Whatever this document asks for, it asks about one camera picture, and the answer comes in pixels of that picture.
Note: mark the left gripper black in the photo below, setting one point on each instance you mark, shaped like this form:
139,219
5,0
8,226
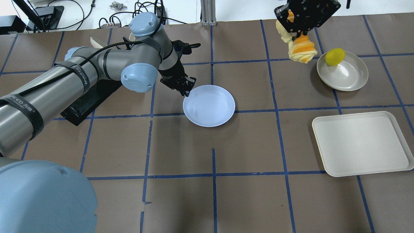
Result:
172,72

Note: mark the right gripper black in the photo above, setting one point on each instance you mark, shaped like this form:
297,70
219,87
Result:
307,14

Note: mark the blue plate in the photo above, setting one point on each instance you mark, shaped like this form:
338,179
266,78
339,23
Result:
209,106

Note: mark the yellow orange bread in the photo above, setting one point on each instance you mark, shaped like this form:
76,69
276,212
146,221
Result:
301,49

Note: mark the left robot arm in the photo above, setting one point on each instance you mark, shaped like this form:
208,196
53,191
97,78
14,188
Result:
45,197

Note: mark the cream round plate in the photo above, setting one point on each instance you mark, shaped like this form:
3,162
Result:
351,74

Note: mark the yellow lemon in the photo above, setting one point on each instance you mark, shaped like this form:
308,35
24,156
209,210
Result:
334,56

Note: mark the black dish rack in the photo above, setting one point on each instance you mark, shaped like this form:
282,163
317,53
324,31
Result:
78,111

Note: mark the cream rectangular tray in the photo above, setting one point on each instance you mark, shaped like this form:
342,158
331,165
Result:
361,143

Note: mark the aluminium frame post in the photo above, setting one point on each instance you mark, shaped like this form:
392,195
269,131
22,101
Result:
208,13

